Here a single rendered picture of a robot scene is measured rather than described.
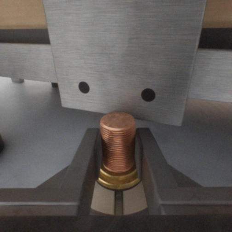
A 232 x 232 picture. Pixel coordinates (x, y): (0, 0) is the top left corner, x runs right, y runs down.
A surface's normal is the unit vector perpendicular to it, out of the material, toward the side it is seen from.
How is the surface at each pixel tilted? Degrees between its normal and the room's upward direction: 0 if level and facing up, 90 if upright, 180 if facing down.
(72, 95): 90
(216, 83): 90
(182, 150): 180
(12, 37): 90
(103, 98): 90
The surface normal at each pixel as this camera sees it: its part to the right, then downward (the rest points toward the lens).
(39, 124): -0.01, -0.88
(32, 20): -0.34, 0.46
